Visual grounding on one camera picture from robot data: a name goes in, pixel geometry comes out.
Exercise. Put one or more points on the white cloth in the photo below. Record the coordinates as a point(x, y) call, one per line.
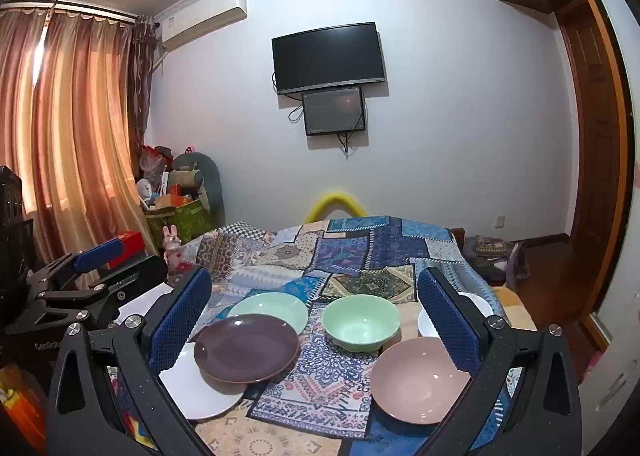
point(145, 308)

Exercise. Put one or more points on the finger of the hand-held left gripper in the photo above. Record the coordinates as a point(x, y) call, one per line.
point(97, 257)
point(135, 281)

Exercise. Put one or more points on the orange pink curtain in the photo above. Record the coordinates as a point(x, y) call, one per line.
point(65, 135)

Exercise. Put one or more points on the green plate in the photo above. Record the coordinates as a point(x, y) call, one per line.
point(270, 308)

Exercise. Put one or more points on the yellow foam tube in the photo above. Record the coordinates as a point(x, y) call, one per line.
point(335, 198)

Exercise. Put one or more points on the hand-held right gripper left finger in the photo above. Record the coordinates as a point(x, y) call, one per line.
point(180, 318)

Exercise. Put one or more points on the patchwork tablecloth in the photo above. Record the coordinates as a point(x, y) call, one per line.
point(350, 256)

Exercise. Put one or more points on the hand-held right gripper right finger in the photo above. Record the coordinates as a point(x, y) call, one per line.
point(450, 323)

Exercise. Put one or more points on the white wall socket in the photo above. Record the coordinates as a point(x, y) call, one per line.
point(498, 222)

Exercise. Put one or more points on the pink bunny toy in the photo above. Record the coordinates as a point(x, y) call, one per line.
point(172, 248)

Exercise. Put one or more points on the brown patterned curtain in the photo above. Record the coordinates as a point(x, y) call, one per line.
point(142, 85)

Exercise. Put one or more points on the green storage bag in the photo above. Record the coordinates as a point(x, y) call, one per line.
point(175, 223)

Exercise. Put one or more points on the green bowl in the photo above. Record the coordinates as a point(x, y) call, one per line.
point(360, 318)

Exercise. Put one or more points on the red box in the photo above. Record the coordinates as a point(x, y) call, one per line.
point(131, 242)

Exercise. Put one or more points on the dark patterned bag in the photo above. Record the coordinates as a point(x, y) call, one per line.
point(487, 251)

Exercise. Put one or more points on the white air conditioner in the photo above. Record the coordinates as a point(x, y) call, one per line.
point(205, 15)

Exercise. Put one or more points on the red plastic bag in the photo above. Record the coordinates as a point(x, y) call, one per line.
point(152, 158)

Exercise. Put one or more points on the orange yellow bag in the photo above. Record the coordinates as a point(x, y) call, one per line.
point(17, 406)

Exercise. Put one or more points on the small black monitor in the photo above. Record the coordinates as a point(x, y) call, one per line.
point(334, 110)

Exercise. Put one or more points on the grey green plush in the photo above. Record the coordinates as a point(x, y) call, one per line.
point(207, 175)

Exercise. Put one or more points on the white bowl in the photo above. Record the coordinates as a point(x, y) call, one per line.
point(477, 305)

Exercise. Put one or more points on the white plate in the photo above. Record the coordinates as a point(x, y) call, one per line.
point(200, 396)

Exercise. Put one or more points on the wooden door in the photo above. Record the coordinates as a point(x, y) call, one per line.
point(595, 145)

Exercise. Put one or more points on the black wall television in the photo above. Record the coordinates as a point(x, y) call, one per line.
point(327, 55)

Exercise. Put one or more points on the pink bowl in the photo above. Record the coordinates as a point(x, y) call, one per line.
point(415, 381)

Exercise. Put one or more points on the purple plate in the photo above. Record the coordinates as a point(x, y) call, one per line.
point(245, 348)

